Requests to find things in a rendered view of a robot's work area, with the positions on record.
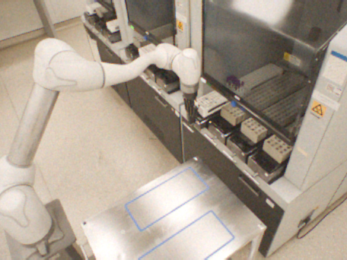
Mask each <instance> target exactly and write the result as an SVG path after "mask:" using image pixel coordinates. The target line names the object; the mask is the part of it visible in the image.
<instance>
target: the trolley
mask: <svg viewBox="0 0 347 260"><path fill-rule="evenodd" d="M79 224H80V225H81V228H82V230H83V232H84V235H85V236H86V237H87V240H85V241H84V242H82V243H80V244H79V247H80V248H81V252H82V253H83V256H84V259H85V260H89V258H88V256H87V253H86V251H85V250H84V246H86V245H87V244H88V243H89V246H90V247H91V249H92V252H93V253H94V257H95V258H96V260H233V259H232V258H231V257H230V256H232V255H233V254H234V253H235V252H237V251H238V250H240V248H243V247H244V246H245V245H246V244H248V243H249V242H250V241H251V240H252V243H251V247H250V251H249V255H248V257H247V260H254V259H255V257H256V253H257V251H258V248H259V244H260V242H261V240H262V237H263V234H264V232H265V230H266V228H267V227H266V226H265V224H263V223H262V221H260V220H259V219H258V218H257V217H256V215H255V214H254V213H253V212H252V211H251V210H250V209H249V208H248V207H247V206H246V205H245V204H244V203H243V202H242V201H241V200H240V199H239V198H238V197H237V196H236V195H235V194H234V193H233V192H232V191H231V190H230V189H229V188H228V187H227V186H226V185H225V184H224V183H223V182H222V181H221V180H220V179H219V177H218V176H217V175H216V174H215V173H214V172H213V171H212V170H211V169H210V168H209V167H208V166H206V164H205V163H203V161H202V160H201V159H200V157H198V155H196V156H195V157H193V158H191V159H190V160H188V161H186V162H185V163H182V164H181V165H179V166H177V167H176V168H173V169H172V170H171V171H169V172H167V173H165V174H164V175H162V176H159V177H158V178H157V179H154V180H153V181H152V182H149V183H148V184H145V185H144V186H142V187H141V188H139V189H137V190H135V191H134V192H132V193H130V194H128V195H127V196H125V197H124V198H121V199H120V200H118V201H116V202H115V203H112V204H111V205H108V206H107V207H106V208H104V209H103V210H101V211H98V212H97V213H96V214H93V215H92V216H90V217H89V218H87V219H84V220H83V221H81V222H80V223H79Z"/></svg>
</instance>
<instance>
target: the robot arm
mask: <svg viewBox="0 0 347 260"><path fill-rule="evenodd" d="M149 65H156V66H157V67H159V68H163V69H166V70H173V71H174V72H176V73H177V75H178V76H179V78H180V79H181V87H182V92H183V95H182V98H183V102H184V105H185V110H186V111H187V114H188V123H189V124H190V125H191V124H193V123H194V117H195V116H197V113H198V108H199V107H200V105H199V104H197V103H196V97H197V96H198V89H199V77H200V75H201V61H200V57H199V54H198V52H197V51H196V50H195V49H184V50H183V51H181V50H180V49H178V48H177V47H175V46H172V45H171V44H169V43H161V44H159V45H158V46H157V47H156V48H155V51H153V52H148V53H146V54H144V55H142V56H139V58H137V59H136V60H134V62H131V63H130V64H128V65H113V64H108V63H105V62H89V61H87V59H84V58H83V57H81V56H80V55H79V54H78V53H77V52H76V51H75V50H74V49H73V48H72V47H71V46H70V45H68V44H67V43H65V42H63V41H60V40H57V39H55V38H48V39H45V40H43V41H40V42H39V43H38V44H37V46H36V49H35V51H34V61H33V80H34V83H33V87H32V89H31V92H30V96H29V97H28V101H27V104H26V106H25V109H24V112H23V115H22V117H21V122H20V123H19V126H18V130H17V131H16V134H15V137H14V140H13V141H12V145H11V148H10V152H9V153H8V155H5V156H3V157H1V158H0V224H1V226H2V227H3V228H4V229H5V231H6V232H7V233H8V234H10V235H11V236H12V237H13V238H15V239H16V240H17V241H18V243H19V246H20V248H21V258H22V259H23V260H28V259H29V258H30V257H31V256H32V255H33V254H35V253H37V252H39V251H40V253H41V255H42V256H43V257H46V256H47V255H48V254H49V251H48V247H47V246H49V245H51V244H52V243H54V242H57V241H59V240H61V239H63V237H64V234H63V233H62V231H61V230H60V228H59V225H58V224H57V220H56V218H55V215H54V209H53V208H45V206H44V205H43V203H42V201H41V200H40V198H39V195H38V194H37V193H36V191H35V190H34V188H33V184H34V179H35V173H36V164H35V163H34V162H33V159H34V157H35V155H36V152H37V149H38V147H39V144H40V142H41V139H42V137H43V134H44V131H45V129H46V126H47V123H48V122H49V118H50V116H51V115H52V111H53V109H54V107H55V104H56V101H57V98H58V96H59V94H60V91H62V92H66V93H77V92H84V91H93V90H96V89H100V88H105V87H108V86H112V85H114V84H118V83H122V82H125V81H131V80H132V79H133V78H137V76H139V75H140V74H141V73H142V72H143V71H144V70H145V69H146V68H147V67H148V66H149Z"/></svg>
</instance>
